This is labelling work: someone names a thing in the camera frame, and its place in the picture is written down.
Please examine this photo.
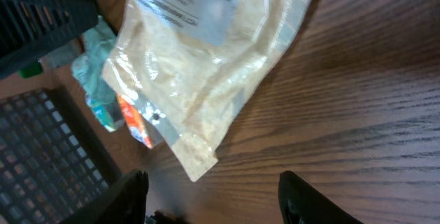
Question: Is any teal snack packet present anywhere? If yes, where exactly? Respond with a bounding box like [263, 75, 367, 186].
[71, 16, 116, 104]

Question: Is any beige plastic pouch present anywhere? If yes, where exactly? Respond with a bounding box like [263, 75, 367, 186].
[102, 0, 312, 181]

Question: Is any grey plastic mesh basket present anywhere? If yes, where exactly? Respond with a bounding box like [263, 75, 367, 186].
[1, 88, 121, 223]

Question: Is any small orange snack packet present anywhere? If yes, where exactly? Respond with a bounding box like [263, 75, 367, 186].
[116, 94, 164, 149]

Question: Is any small teal tissue pack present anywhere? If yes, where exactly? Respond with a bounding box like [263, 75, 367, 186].
[86, 95, 125, 133]

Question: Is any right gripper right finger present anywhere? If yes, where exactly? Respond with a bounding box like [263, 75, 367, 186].
[278, 171, 362, 224]

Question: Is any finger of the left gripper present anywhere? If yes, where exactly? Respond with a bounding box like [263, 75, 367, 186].
[1, 0, 100, 78]

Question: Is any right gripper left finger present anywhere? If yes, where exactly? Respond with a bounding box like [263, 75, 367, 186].
[62, 170, 149, 224]

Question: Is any green lid clear jar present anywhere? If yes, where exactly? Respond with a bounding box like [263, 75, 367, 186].
[18, 38, 85, 78]

